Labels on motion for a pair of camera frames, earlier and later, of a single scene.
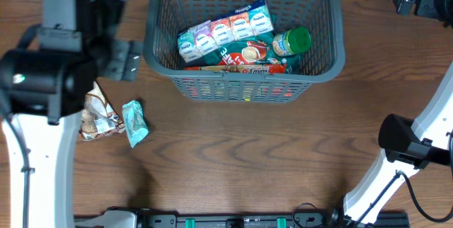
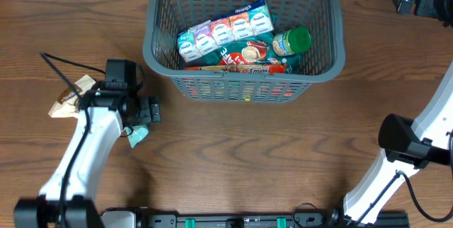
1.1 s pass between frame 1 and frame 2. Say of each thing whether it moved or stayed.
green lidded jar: stayed
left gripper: moved
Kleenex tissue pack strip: stayed
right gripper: stayed
